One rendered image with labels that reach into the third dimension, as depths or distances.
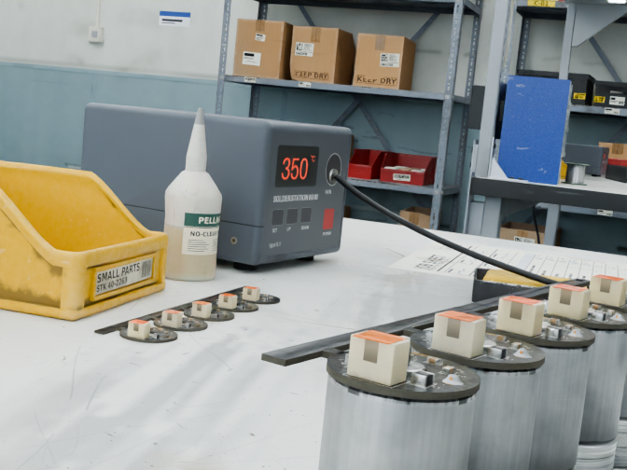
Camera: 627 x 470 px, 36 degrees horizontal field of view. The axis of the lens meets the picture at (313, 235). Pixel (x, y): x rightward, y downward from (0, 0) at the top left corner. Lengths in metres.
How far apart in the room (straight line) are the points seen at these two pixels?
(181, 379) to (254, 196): 0.24
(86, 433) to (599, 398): 0.15
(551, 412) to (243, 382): 0.18
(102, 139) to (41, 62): 5.38
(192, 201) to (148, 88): 5.07
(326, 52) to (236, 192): 4.13
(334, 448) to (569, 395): 0.06
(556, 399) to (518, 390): 0.03
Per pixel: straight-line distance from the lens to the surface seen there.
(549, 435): 0.20
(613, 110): 4.35
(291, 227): 0.62
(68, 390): 0.34
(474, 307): 0.22
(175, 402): 0.34
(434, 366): 0.16
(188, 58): 5.51
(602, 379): 0.23
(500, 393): 0.17
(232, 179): 0.60
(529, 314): 0.20
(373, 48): 4.65
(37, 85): 6.04
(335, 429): 0.15
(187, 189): 0.55
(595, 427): 0.23
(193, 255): 0.55
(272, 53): 4.78
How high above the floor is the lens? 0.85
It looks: 7 degrees down
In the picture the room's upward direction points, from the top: 6 degrees clockwise
